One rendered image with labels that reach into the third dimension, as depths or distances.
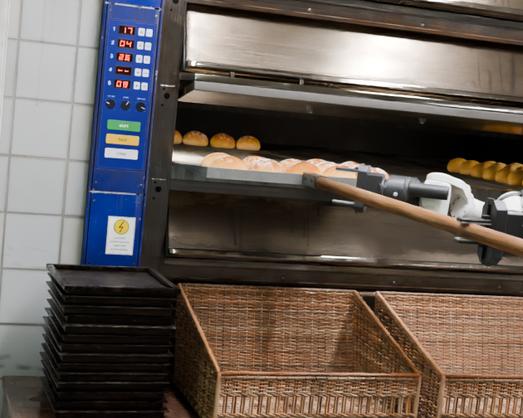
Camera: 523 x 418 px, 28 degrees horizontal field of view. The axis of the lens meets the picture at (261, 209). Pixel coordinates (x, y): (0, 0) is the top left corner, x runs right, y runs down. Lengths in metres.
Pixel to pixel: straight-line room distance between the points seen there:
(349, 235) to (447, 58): 0.61
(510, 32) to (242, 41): 0.85
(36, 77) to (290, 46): 0.72
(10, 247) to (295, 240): 0.81
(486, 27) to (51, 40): 1.30
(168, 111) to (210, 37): 0.24
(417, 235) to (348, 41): 0.63
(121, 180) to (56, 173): 0.17
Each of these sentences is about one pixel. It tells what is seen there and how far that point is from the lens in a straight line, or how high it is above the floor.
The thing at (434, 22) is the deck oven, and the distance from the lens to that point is 3.18.
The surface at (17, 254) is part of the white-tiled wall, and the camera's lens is 2.89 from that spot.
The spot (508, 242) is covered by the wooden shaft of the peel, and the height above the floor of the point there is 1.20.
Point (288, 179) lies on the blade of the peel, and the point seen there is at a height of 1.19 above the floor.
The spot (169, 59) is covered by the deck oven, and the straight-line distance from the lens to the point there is 2.90.
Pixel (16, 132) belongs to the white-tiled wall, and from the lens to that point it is 2.84.
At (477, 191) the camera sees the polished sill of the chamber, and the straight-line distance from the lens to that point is 3.28.
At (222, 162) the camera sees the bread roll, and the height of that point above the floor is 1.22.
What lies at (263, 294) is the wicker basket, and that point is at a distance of 3.01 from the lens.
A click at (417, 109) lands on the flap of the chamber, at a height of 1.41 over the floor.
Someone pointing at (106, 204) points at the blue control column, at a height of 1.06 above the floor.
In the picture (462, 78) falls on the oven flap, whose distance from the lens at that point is 3.22.
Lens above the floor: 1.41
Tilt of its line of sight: 6 degrees down
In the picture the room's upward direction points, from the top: 6 degrees clockwise
